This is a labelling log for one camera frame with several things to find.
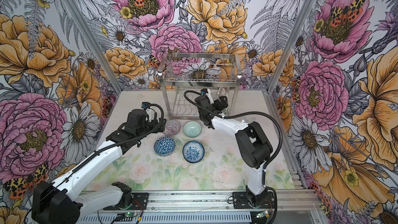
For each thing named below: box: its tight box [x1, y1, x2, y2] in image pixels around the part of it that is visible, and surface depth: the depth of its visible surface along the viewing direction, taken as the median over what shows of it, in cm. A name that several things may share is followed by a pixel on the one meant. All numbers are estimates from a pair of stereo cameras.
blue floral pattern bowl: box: [182, 140, 206, 164], surface depth 88 cm
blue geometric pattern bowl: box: [153, 135, 176, 157], surface depth 91 cm
